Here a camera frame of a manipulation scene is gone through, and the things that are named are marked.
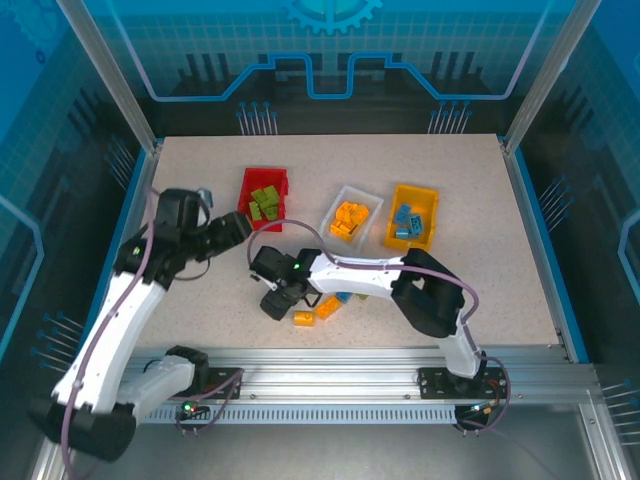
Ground clear plastic bin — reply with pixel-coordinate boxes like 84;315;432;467
319;184;385;250

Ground red plastic bin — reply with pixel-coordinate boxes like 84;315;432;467
237;167;291;234

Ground blue table edge trim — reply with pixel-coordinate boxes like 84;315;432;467
512;149;590;364
92;147;156;326

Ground yellow plastic bin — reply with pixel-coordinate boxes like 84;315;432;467
383;183;440;251

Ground small black LED module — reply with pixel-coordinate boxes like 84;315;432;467
177;402;211;421
457;402;504;419

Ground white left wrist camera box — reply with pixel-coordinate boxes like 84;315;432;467
194;187;216;226

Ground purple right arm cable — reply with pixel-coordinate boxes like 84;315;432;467
247;218;512;436

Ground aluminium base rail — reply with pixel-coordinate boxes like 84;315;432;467
134;344;601;406

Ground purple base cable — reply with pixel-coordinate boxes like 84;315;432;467
172;369;245;436

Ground slotted white cable duct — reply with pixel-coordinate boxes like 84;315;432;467
144;403;474;426

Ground aluminium frame post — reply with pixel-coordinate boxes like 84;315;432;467
55;0;164;154
502;0;604;156

